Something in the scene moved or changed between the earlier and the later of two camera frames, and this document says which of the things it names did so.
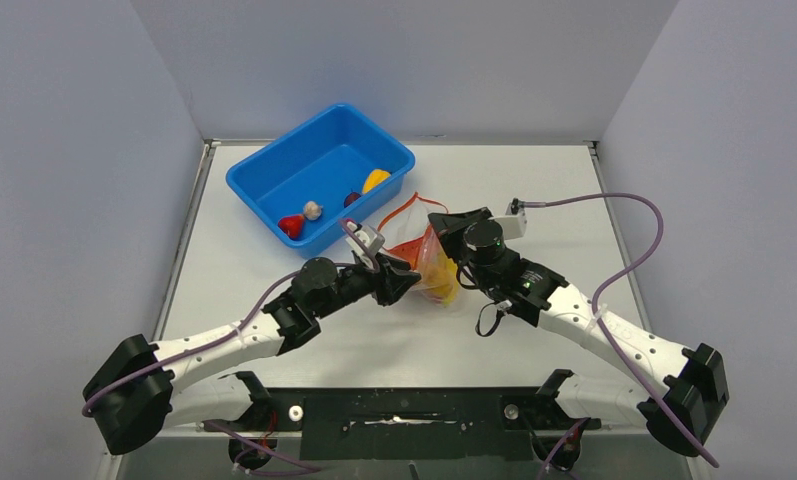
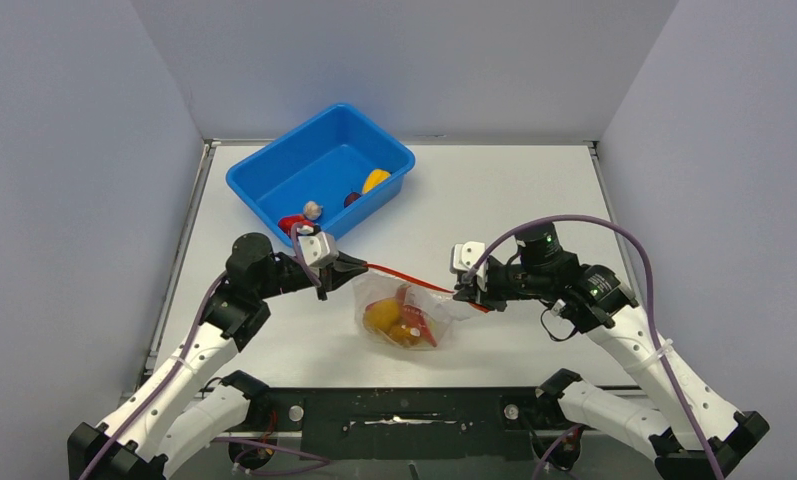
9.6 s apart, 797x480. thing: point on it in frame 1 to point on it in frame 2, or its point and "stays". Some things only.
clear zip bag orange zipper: [411, 236] to [407, 312]
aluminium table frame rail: [210, 147] stays
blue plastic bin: [341, 166] stays
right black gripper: [450, 228] to [481, 290]
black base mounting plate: [407, 423] stays
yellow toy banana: [441, 278] to [404, 335]
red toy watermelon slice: [413, 251] to [413, 316]
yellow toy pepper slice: [374, 178] stays
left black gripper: [396, 282] to [334, 274]
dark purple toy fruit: [349, 198] stays
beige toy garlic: [312, 210] stays
